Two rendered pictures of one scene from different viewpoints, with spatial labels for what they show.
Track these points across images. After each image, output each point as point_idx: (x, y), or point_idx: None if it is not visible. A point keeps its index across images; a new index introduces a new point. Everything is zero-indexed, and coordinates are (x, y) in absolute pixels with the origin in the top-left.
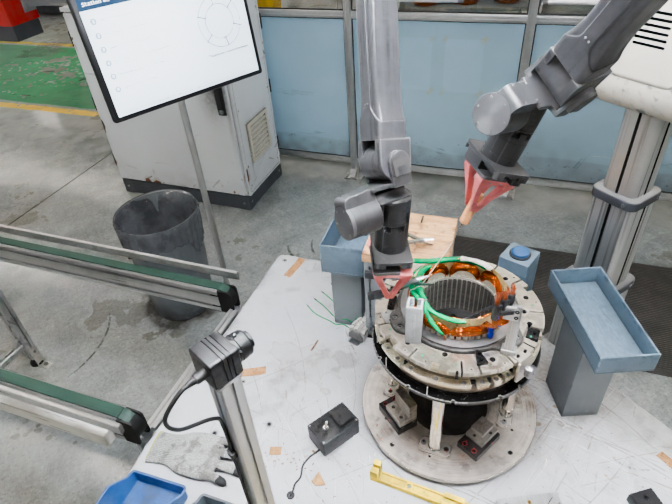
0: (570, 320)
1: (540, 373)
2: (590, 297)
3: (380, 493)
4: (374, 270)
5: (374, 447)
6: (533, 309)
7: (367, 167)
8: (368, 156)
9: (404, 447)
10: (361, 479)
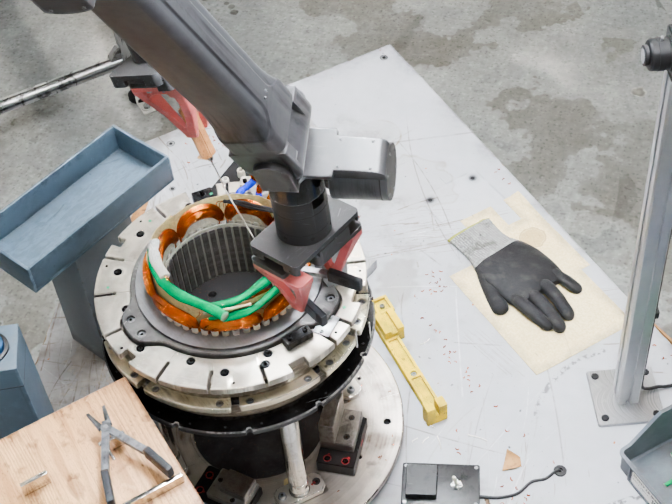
0: (105, 226)
1: (100, 376)
2: (28, 241)
3: (449, 397)
4: (357, 226)
5: (405, 448)
6: (157, 216)
7: (306, 147)
8: (298, 136)
9: (376, 407)
10: (457, 426)
